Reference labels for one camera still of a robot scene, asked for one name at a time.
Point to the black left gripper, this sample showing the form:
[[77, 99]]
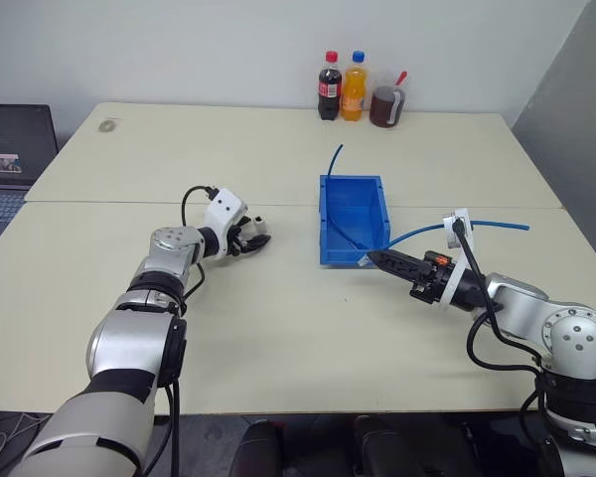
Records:
[[234, 237]]

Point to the cola bottle red cap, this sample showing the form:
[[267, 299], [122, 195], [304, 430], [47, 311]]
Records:
[[329, 87]]

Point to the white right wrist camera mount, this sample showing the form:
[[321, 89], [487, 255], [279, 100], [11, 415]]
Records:
[[452, 292]]

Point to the dark rounded shape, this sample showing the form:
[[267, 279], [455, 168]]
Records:
[[387, 447], [258, 449]]

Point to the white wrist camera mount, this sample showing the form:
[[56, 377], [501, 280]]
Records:
[[224, 211], [452, 292]]

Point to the white coupler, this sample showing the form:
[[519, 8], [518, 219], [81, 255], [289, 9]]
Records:
[[259, 222]]

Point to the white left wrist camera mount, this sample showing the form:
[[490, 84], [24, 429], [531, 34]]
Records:
[[224, 211]]

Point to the orange soda bottle blue cap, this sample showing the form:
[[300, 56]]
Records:
[[354, 92]]

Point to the blue plastic bin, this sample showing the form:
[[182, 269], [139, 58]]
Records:
[[357, 208]]

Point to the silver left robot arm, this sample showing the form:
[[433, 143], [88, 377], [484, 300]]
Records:
[[129, 343]]

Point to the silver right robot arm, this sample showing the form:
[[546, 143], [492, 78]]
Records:
[[521, 303]]

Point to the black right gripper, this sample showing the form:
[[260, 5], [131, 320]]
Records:
[[429, 278]]

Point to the dark laptop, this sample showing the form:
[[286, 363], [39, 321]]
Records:
[[10, 159]]

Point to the clear jug with brown liquid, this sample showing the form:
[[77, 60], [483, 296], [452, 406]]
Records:
[[385, 107]]

